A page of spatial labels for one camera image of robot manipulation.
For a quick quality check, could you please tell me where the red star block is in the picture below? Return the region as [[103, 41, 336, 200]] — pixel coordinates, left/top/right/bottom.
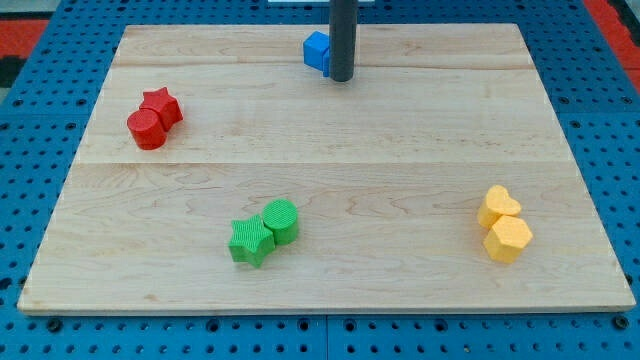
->
[[139, 87, 183, 132]]

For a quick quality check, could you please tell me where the red cylinder block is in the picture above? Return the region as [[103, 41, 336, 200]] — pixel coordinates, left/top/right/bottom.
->
[[126, 109, 167, 150]]

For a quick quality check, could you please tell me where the yellow heart block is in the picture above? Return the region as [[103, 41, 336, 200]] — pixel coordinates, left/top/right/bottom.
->
[[476, 185, 522, 228]]

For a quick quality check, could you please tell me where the green star block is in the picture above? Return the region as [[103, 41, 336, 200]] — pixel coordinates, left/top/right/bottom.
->
[[228, 214, 275, 268]]

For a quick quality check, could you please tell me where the green cylinder block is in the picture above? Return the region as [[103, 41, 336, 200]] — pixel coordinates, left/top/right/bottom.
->
[[262, 199, 299, 246]]

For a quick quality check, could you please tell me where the yellow hexagon block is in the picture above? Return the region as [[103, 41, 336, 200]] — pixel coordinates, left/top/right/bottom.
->
[[483, 215, 533, 264]]

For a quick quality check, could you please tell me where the blue cube block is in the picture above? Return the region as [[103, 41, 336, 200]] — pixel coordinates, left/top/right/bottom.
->
[[303, 31, 330, 77]]

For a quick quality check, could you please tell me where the light wooden board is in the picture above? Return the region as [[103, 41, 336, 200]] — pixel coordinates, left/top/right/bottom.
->
[[18, 23, 636, 316]]

